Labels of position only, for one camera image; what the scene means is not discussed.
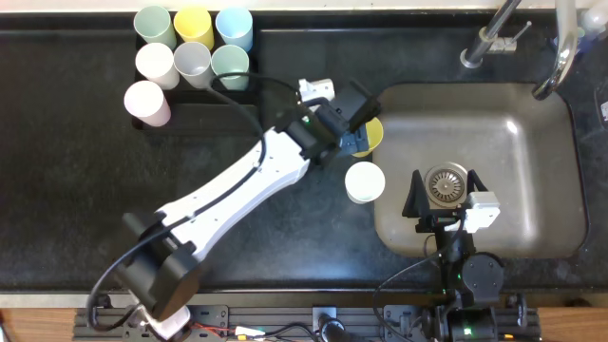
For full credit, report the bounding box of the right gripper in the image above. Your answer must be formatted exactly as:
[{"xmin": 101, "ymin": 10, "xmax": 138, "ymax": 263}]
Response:
[{"xmin": 402, "ymin": 168, "xmax": 490, "ymax": 234}]

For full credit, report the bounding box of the blue soap bottle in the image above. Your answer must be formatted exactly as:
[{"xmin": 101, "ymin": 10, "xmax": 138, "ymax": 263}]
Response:
[{"xmin": 577, "ymin": 2, "xmax": 608, "ymax": 53}]

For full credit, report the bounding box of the yellow cup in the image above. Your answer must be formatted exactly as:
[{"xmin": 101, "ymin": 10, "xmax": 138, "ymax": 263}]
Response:
[
  {"xmin": 350, "ymin": 116, "xmax": 385, "ymax": 159},
  {"xmin": 173, "ymin": 6, "xmax": 216, "ymax": 51}
]

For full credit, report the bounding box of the green cup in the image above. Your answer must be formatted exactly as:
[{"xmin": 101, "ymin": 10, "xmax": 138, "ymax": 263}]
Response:
[
  {"xmin": 210, "ymin": 44, "xmax": 251, "ymax": 91},
  {"xmin": 133, "ymin": 5, "xmax": 178, "ymax": 50}
]

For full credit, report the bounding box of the grey cup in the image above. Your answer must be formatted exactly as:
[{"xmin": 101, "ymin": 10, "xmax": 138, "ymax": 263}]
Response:
[{"xmin": 173, "ymin": 41, "xmax": 215, "ymax": 90}]

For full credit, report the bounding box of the white cup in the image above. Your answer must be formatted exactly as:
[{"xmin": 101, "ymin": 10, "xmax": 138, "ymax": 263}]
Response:
[
  {"xmin": 344, "ymin": 161, "xmax": 387, "ymax": 205},
  {"xmin": 135, "ymin": 42, "xmax": 181, "ymax": 91}
]

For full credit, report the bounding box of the mounting rail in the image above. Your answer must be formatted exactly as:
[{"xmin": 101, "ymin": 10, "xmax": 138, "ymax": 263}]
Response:
[{"xmin": 73, "ymin": 303, "xmax": 542, "ymax": 342}]

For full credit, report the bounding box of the black cable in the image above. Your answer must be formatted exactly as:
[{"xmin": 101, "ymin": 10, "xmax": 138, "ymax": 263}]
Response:
[
  {"xmin": 371, "ymin": 208, "xmax": 469, "ymax": 342},
  {"xmin": 86, "ymin": 71, "xmax": 305, "ymax": 333}
]

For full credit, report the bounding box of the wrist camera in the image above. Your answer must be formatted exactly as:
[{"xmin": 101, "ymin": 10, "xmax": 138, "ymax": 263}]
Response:
[
  {"xmin": 297, "ymin": 78, "xmax": 336, "ymax": 104},
  {"xmin": 444, "ymin": 190, "xmax": 502, "ymax": 235}
]

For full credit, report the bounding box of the black tray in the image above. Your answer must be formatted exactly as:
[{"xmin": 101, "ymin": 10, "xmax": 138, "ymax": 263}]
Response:
[{"xmin": 131, "ymin": 18, "xmax": 261, "ymax": 133}]

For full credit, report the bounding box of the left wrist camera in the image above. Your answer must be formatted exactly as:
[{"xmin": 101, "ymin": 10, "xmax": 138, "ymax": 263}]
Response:
[{"xmin": 297, "ymin": 78, "xmax": 336, "ymax": 104}]

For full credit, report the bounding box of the steel sink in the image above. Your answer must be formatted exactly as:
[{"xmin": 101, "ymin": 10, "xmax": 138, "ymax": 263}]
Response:
[{"xmin": 372, "ymin": 81, "xmax": 590, "ymax": 260}]

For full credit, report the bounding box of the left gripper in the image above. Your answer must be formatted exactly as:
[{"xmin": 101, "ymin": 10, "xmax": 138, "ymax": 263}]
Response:
[{"xmin": 316, "ymin": 80, "xmax": 382, "ymax": 156}]

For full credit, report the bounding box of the steel tap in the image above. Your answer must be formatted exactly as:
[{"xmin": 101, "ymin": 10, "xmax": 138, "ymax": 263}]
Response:
[{"xmin": 459, "ymin": 0, "xmax": 581, "ymax": 102}]

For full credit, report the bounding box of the pink cup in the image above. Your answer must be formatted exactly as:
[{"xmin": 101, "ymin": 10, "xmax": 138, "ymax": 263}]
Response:
[{"xmin": 123, "ymin": 80, "xmax": 172, "ymax": 128}]

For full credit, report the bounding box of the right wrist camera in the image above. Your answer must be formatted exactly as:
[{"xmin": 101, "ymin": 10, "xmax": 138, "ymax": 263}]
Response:
[{"xmin": 444, "ymin": 190, "xmax": 502, "ymax": 235}]

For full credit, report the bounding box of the blue cup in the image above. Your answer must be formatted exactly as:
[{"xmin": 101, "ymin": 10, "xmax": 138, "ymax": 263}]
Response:
[{"xmin": 215, "ymin": 6, "xmax": 255, "ymax": 52}]

